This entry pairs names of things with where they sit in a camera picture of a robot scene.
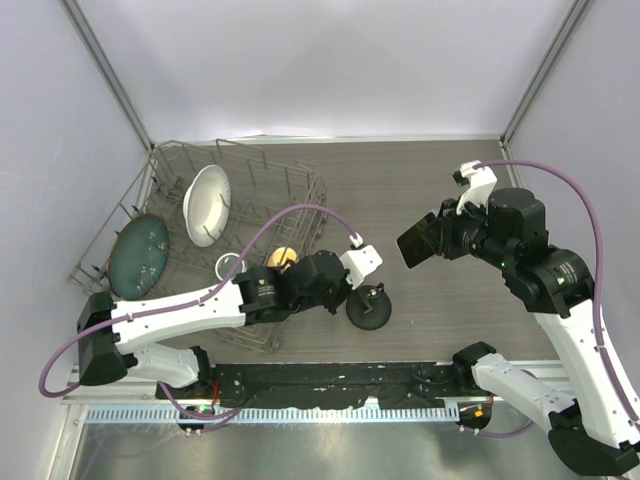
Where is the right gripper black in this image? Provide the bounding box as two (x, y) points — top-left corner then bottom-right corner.
(421, 193), (515, 270)

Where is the black phone stand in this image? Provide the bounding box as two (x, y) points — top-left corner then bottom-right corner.
(346, 283), (392, 331)

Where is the black smartphone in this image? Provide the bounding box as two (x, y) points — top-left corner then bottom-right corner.
(396, 210), (439, 269)

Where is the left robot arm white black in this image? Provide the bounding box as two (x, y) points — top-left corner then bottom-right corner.
(77, 250), (380, 399)

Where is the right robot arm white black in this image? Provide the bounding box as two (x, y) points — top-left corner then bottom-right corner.
(436, 188), (639, 476)

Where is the yellow cup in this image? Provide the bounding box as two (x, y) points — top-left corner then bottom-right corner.
(266, 247), (298, 271)

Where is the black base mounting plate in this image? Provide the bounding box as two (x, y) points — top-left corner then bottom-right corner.
(154, 360), (494, 410)

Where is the dark grey mug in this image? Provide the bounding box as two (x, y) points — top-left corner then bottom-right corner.
(214, 252), (247, 281)

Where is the white plate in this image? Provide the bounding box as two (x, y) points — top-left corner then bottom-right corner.
(183, 165), (231, 248)

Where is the teal plate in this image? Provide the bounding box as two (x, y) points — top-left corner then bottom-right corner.
(107, 214), (170, 300)

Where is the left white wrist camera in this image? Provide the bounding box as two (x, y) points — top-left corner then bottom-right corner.
(339, 233), (383, 290)

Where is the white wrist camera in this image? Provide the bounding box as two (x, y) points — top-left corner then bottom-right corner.
(339, 233), (383, 290)
(452, 160), (497, 215)

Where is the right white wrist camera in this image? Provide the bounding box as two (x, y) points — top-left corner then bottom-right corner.
(452, 160), (497, 215)

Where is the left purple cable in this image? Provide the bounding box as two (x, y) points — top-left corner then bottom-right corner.
(38, 203), (364, 431)

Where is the grey wire dish rack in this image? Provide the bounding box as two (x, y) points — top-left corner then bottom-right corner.
(65, 138), (331, 352)

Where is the white slotted cable duct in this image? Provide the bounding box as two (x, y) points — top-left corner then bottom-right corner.
(85, 403), (459, 424)

